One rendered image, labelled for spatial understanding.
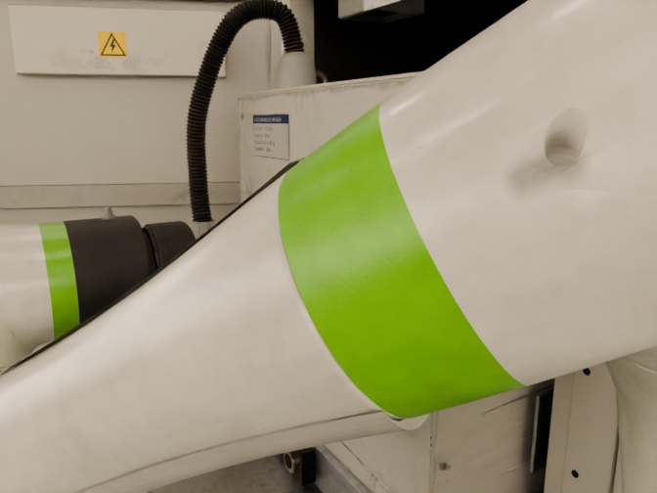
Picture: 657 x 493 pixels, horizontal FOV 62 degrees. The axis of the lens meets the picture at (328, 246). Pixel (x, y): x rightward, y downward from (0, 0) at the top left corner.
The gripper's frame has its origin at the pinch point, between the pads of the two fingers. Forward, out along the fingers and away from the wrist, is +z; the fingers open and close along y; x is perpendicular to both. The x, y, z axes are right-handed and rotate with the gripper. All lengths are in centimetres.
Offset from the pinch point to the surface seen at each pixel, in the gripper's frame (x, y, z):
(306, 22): 29, -44, 20
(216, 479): -38.3, -22.0, -8.2
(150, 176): 2, -58, -6
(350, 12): 29.4, -33.5, 22.2
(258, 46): 26, -51, 13
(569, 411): -16.2, 16.0, 16.0
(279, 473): -38.4, -18.5, 0.1
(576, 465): -21.2, 17.6, 15.6
